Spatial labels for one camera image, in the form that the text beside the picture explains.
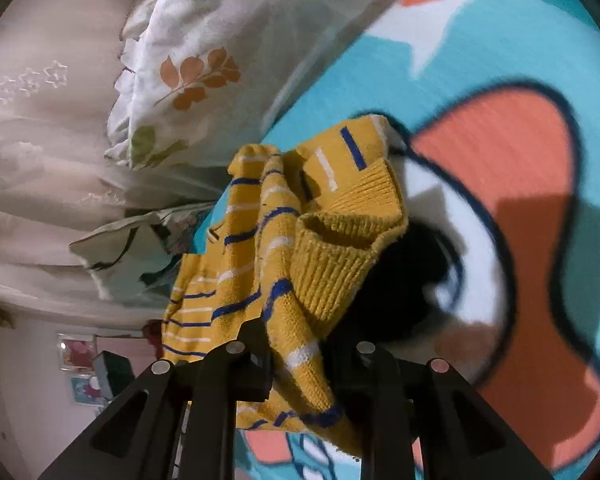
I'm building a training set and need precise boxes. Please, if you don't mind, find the mustard striped knit sweater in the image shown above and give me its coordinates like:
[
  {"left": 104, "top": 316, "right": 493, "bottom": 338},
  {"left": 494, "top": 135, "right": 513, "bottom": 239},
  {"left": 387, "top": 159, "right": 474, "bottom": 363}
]
[{"left": 161, "top": 115, "right": 407, "bottom": 455}]

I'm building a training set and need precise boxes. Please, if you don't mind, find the pink wardrobe cabinet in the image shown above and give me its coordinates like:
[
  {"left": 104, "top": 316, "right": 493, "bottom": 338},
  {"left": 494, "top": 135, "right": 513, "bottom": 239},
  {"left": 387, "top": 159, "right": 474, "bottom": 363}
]
[{"left": 95, "top": 336, "right": 156, "bottom": 361}]

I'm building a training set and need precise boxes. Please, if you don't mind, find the red cloth item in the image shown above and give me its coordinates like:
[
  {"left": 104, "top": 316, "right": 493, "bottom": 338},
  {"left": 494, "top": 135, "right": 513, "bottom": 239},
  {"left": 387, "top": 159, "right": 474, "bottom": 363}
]
[{"left": 142, "top": 320, "right": 163, "bottom": 360}]

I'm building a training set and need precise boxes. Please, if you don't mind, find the small cream black-trimmed pillow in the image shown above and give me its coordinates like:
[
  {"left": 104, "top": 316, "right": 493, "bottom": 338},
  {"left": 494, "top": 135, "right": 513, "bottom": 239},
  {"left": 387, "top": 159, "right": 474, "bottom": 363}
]
[{"left": 69, "top": 203, "right": 213, "bottom": 308}]

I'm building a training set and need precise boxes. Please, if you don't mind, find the white leaf-print pillow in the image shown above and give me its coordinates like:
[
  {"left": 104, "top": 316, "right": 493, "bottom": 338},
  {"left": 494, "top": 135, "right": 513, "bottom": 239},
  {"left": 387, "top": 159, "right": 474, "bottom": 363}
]
[{"left": 104, "top": 0, "right": 456, "bottom": 170}]

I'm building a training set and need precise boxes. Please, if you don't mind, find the beige embroidered curtain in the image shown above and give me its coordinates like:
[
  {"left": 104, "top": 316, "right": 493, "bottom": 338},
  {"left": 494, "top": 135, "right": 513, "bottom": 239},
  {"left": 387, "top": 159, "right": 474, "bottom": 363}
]
[{"left": 0, "top": 0, "right": 228, "bottom": 327}]

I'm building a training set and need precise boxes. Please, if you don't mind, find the colourful wall poster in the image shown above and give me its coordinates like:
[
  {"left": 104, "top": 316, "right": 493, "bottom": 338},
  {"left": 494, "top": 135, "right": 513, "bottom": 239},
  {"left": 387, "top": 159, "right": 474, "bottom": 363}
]
[{"left": 57, "top": 333, "right": 108, "bottom": 406}]

